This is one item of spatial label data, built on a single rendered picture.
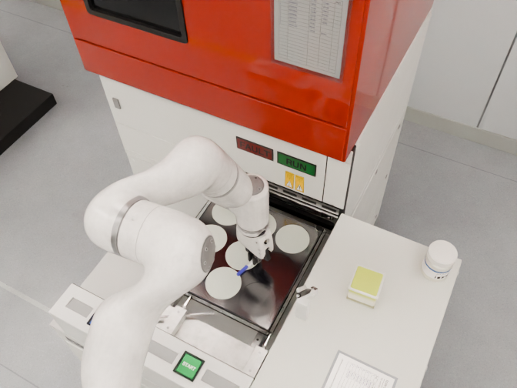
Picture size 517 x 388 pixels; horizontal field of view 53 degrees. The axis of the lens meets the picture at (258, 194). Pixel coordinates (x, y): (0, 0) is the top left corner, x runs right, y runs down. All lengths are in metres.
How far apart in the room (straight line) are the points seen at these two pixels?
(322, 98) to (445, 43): 1.75
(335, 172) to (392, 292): 0.34
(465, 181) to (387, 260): 1.60
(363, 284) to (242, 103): 0.53
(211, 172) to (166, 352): 0.58
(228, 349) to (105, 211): 0.66
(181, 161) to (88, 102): 2.61
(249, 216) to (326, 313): 0.32
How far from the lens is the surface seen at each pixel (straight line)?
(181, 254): 0.78
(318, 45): 1.08
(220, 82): 1.29
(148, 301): 0.82
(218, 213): 1.58
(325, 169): 1.40
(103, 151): 3.12
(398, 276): 1.42
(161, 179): 0.86
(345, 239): 1.46
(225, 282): 1.46
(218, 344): 1.40
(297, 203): 1.55
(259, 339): 1.43
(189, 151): 0.88
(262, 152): 1.46
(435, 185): 2.91
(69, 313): 1.44
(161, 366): 1.32
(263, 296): 1.43
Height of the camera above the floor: 2.18
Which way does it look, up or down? 52 degrees down
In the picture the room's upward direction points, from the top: 3 degrees counter-clockwise
